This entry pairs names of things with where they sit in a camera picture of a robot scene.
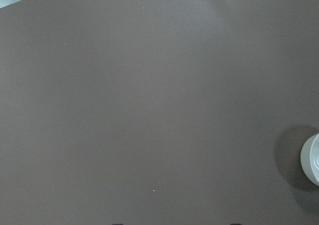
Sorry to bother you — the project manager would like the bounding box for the white ceramic bowl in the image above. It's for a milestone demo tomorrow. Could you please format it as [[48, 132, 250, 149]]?
[[300, 134, 319, 186]]

